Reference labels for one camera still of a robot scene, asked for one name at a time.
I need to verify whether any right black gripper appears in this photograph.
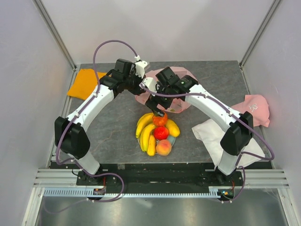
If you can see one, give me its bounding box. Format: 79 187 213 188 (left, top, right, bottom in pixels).
145 81 174 117

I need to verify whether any yellow banana bunch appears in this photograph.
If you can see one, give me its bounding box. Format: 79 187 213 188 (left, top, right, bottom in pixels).
135 113 154 138
140 123 156 152

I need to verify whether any pink peach plastic bag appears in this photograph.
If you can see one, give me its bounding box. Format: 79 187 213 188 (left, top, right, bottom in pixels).
135 66 197 113

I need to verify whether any red tomato fruit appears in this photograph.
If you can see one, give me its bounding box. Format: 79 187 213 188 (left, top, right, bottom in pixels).
153 127 169 140

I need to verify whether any yellow mango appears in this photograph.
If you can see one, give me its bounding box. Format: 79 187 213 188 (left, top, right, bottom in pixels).
165 119 180 137
147 135 156 156

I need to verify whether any peach fruit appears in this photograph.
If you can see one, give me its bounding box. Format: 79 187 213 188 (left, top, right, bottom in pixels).
156 139 172 156

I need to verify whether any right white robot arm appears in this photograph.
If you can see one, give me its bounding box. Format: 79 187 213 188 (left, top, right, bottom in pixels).
139 67 253 186

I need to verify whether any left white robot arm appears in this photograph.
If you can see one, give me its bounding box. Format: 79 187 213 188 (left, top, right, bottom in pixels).
55 59 149 185

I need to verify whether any beige and blue plate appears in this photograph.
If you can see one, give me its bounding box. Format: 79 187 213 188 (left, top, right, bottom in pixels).
137 135 176 152

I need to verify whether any orange folded cloth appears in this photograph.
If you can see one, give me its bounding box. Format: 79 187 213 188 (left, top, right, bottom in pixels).
67 69 97 100

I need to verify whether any white folded cloth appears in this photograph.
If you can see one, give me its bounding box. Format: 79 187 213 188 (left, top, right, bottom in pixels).
192 119 265 168

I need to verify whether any pink cap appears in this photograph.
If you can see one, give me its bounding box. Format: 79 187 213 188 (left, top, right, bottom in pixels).
231 95 270 127

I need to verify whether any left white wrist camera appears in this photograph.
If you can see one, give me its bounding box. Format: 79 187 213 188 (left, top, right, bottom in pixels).
135 55 150 79

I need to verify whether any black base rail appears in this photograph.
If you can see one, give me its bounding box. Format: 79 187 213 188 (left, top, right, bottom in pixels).
77 162 243 187

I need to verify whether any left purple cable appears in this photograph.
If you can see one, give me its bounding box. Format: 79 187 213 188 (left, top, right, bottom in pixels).
55 40 141 165

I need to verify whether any slotted cable duct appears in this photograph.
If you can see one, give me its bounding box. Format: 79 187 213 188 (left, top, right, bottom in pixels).
43 187 230 199

